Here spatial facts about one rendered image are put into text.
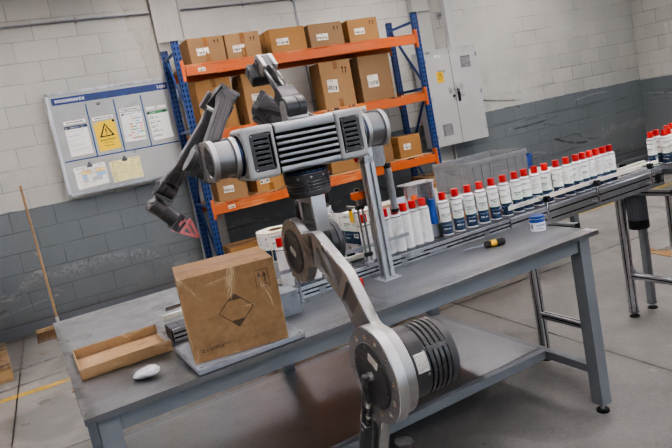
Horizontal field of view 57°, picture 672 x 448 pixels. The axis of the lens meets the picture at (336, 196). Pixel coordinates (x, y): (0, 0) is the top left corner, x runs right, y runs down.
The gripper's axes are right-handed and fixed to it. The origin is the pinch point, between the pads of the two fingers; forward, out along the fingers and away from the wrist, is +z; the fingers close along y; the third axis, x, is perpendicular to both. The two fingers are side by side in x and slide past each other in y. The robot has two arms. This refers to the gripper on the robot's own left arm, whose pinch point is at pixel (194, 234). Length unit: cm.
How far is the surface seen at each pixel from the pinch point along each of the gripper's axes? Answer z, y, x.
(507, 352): 160, -1, -46
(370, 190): 41, -22, -53
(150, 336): 11.3, 3.9, 39.8
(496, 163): 172, 114, -180
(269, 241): 42, 46, -23
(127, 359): 3, -21, 48
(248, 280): 11, -51, 6
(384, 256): 62, -21, -37
